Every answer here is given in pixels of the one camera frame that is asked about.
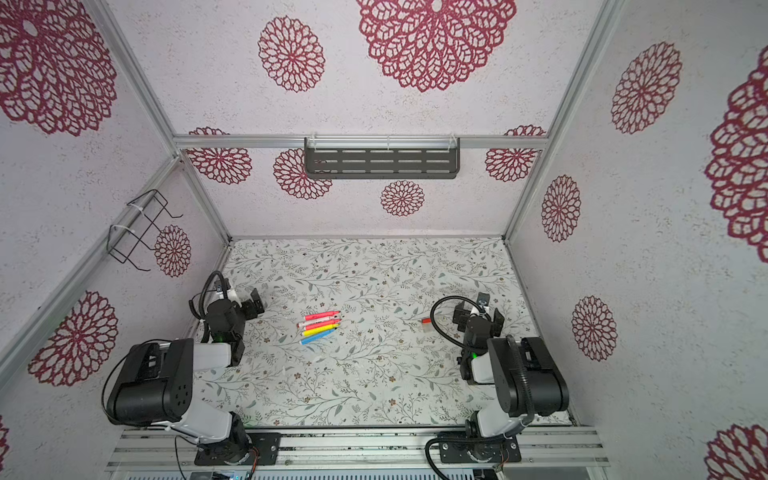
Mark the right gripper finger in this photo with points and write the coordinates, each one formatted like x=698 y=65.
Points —
x=461 y=314
x=497 y=323

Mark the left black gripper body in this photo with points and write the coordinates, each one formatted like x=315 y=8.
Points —
x=244 y=306

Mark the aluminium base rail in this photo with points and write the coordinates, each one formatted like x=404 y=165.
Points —
x=318 y=449

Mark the black wire wall rack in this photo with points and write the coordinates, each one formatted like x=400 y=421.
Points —
x=124 y=239

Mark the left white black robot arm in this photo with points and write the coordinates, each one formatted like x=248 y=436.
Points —
x=155 y=388

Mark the blue highlighter pen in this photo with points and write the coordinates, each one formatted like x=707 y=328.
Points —
x=317 y=336

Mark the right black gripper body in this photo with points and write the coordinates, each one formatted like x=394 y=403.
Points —
x=474 y=318

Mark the pink highlighter pen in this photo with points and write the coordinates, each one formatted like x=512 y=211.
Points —
x=324 y=314
x=321 y=324

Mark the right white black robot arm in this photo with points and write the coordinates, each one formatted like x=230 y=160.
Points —
x=526 y=381

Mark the lower pink highlighter pen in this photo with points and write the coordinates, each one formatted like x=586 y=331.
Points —
x=321 y=324

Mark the dark metal wall shelf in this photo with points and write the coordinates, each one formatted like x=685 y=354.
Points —
x=385 y=159

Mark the yellow highlighter pen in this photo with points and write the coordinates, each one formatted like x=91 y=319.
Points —
x=320 y=330

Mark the upper pink highlighter pen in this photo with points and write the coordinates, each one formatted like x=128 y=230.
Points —
x=324 y=314

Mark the white red marker pen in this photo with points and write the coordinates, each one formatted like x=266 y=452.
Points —
x=309 y=321

